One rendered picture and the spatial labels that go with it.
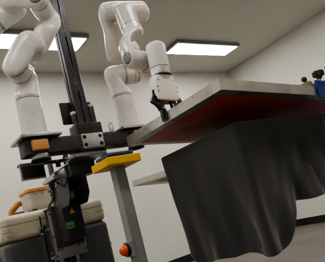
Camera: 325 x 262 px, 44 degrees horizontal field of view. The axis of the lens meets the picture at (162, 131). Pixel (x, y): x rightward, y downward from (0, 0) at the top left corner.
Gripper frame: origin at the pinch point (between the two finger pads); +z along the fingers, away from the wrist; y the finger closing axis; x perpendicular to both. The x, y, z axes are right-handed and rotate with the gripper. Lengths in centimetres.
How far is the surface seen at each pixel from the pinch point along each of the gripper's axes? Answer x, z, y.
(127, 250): -9.8, 42.7, 20.5
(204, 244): -10.5, 46.4, -12.0
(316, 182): 22, 33, -41
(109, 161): -5.2, 14.3, 24.0
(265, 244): 20, 49, -11
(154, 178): -97, 6, -54
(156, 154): -380, -77, -257
